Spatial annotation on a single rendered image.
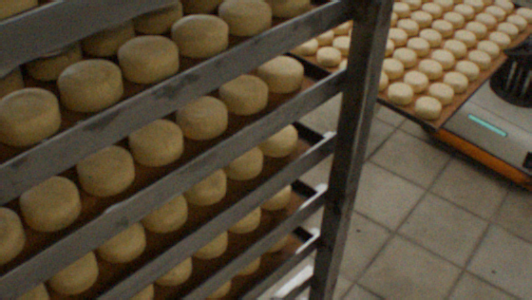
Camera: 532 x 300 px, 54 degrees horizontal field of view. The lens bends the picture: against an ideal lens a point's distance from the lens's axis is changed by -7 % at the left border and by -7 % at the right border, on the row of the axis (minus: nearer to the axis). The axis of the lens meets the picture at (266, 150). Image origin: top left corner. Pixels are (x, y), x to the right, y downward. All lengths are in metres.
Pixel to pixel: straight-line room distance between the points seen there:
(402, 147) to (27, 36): 2.32
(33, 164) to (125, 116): 0.08
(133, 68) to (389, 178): 2.00
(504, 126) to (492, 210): 0.35
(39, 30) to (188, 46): 0.18
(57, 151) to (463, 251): 1.93
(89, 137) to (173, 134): 0.14
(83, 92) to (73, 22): 0.09
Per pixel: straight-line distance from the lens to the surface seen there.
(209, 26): 0.49
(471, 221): 2.31
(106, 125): 0.39
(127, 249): 0.54
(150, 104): 0.41
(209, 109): 0.54
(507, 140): 2.41
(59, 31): 0.34
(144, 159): 0.50
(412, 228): 2.20
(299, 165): 0.63
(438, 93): 1.13
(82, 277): 0.53
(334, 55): 1.19
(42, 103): 0.42
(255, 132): 0.52
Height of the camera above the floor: 1.56
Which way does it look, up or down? 40 degrees down
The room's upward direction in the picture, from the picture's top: 3 degrees clockwise
